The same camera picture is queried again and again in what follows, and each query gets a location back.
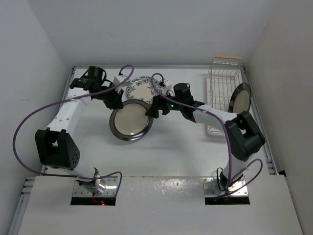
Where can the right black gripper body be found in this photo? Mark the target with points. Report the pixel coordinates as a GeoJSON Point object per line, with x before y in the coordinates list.
{"type": "Point", "coordinates": [169, 105]}

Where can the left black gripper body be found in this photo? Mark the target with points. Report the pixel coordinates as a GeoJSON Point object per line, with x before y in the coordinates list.
{"type": "Point", "coordinates": [107, 95]}

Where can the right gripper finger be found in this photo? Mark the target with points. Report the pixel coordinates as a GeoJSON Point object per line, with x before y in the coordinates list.
{"type": "Point", "coordinates": [153, 111]}
{"type": "Point", "coordinates": [165, 111]}

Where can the brown rim cream plate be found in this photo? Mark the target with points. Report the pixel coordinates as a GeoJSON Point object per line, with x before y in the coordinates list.
{"type": "Point", "coordinates": [131, 123]}

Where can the checkered rim dark plate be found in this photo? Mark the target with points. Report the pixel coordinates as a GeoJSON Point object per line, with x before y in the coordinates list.
{"type": "Point", "coordinates": [241, 99]}

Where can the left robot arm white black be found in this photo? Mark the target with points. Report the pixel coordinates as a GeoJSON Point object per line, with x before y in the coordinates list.
{"type": "Point", "coordinates": [55, 145]}

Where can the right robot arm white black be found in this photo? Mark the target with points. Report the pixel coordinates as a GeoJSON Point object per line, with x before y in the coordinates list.
{"type": "Point", "coordinates": [243, 136]}

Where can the blue floral plate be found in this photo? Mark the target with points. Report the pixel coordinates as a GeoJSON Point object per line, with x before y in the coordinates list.
{"type": "Point", "coordinates": [140, 88]}

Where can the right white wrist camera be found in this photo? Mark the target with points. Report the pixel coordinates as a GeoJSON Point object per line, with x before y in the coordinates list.
{"type": "Point", "coordinates": [166, 86]}

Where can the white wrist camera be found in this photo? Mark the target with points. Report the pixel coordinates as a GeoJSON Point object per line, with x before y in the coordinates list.
{"type": "Point", "coordinates": [166, 86]}
{"type": "Point", "coordinates": [120, 81]}

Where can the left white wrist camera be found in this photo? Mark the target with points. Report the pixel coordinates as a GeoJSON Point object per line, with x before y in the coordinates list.
{"type": "Point", "coordinates": [120, 81]}

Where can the back aluminium frame rail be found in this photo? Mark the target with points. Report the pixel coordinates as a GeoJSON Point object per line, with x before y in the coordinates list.
{"type": "Point", "coordinates": [201, 66]}

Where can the white wire dish rack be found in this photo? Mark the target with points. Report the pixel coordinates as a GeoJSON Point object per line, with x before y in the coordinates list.
{"type": "Point", "coordinates": [223, 77]}

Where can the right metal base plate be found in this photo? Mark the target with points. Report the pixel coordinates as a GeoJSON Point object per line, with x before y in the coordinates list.
{"type": "Point", "coordinates": [237, 195]}

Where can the metal base plate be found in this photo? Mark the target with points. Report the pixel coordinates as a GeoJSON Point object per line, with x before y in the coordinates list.
{"type": "Point", "coordinates": [110, 186]}
{"type": "Point", "coordinates": [237, 195]}

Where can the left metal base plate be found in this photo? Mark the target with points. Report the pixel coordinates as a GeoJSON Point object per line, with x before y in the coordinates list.
{"type": "Point", "coordinates": [110, 186]}

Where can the left aluminium frame rail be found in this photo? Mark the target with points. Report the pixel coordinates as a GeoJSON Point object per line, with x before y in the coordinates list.
{"type": "Point", "coordinates": [29, 181]}

